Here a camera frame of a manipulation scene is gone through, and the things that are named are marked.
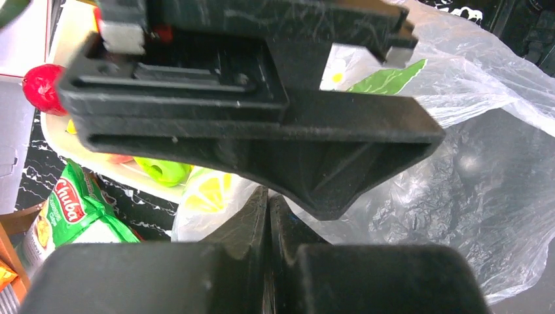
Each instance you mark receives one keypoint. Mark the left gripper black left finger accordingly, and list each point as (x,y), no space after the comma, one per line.
(223,273)

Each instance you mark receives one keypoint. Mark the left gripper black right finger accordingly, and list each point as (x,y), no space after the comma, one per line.
(312,275)

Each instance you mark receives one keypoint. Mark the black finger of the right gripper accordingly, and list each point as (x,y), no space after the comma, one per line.
(322,150)

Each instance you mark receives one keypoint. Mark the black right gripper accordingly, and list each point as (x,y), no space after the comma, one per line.
(233,65)

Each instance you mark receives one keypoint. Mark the clear lemon print plastic bag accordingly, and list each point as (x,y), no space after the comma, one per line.
(488,190)

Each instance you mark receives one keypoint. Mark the peach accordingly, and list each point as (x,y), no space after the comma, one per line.
(118,159)

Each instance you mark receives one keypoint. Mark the red pomegranate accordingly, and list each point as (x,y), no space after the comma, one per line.
(39,88)

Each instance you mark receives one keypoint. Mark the green chips bag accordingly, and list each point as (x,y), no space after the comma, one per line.
(75,212)

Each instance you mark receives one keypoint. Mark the orange yox snack bag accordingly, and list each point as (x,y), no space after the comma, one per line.
(7,275)

